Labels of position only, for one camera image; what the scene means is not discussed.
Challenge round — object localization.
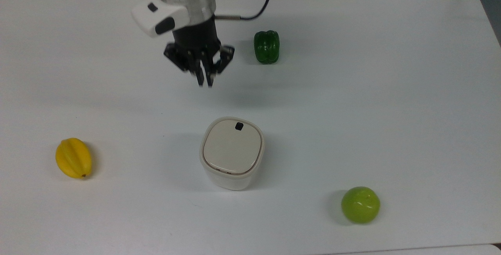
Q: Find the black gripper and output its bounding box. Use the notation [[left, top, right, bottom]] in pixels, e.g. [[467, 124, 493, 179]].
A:
[[163, 15, 236, 88]]

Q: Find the cream garbage bin with lid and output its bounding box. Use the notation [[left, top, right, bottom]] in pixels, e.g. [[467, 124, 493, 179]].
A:
[[200, 116, 265, 191]]

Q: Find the dark green bell pepper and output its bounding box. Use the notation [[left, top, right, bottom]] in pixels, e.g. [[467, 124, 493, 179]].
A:
[[253, 30, 281, 65]]

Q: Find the yellow starfruit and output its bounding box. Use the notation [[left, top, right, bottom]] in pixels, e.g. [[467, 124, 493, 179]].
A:
[[55, 138, 93, 179]]

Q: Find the light green apple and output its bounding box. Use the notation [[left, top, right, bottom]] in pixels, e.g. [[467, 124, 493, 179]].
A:
[[341, 186, 381, 224]]

